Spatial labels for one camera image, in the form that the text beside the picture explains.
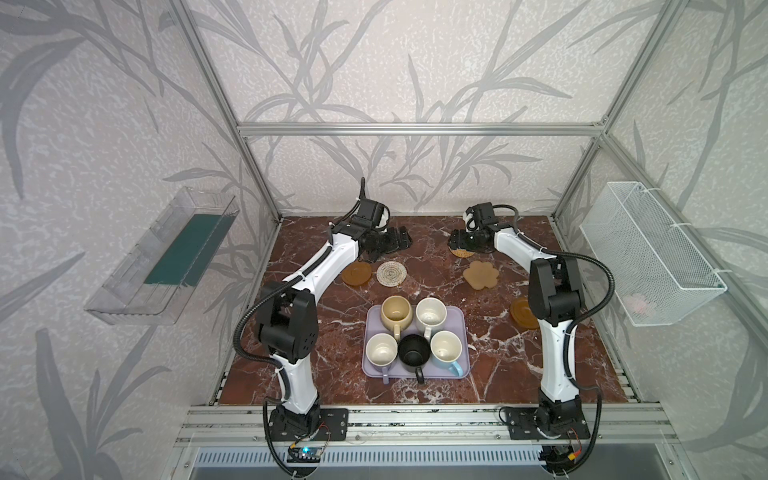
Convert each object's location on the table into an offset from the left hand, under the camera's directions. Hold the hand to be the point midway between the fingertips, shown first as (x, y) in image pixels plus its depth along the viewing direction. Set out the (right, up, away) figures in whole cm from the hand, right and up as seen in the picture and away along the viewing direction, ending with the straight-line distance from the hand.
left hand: (407, 236), depth 89 cm
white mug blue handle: (+11, -32, -4) cm, 35 cm away
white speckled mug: (+8, -24, +3) cm, 26 cm away
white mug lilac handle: (-7, -33, -5) cm, 34 cm away
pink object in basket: (+57, -17, -16) cm, 62 cm away
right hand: (+19, +1, +17) cm, 25 cm away
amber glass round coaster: (-18, -13, +15) cm, 26 cm away
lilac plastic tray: (+15, -27, +3) cm, 31 cm away
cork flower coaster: (+26, -13, +13) cm, 32 cm away
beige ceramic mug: (-3, -23, +3) cm, 24 cm away
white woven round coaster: (-5, -13, +14) cm, 20 cm away
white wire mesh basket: (+51, -8, -28) cm, 59 cm away
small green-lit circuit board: (-24, -53, -18) cm, 60 cm away
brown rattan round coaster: (+20, -6, +20) cm, 29 cm away
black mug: (+2, -33, -5) cm, 33 cm away
